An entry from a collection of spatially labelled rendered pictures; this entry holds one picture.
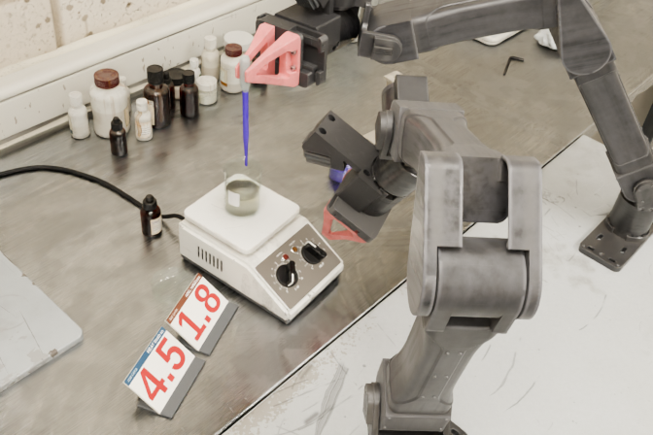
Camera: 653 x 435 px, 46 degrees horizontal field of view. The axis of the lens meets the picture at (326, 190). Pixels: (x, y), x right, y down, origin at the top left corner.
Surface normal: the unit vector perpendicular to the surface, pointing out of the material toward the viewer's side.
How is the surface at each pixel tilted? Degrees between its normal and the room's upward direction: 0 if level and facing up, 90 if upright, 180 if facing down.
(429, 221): 42
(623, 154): 83
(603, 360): 0
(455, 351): 104
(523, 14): 90
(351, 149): 31
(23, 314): 0
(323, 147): 98
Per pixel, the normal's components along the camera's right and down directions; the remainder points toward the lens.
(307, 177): 0.09, -0.76
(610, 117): -0.08, 0.66
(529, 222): 0.09, -0.14
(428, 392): 0.00, 0.81
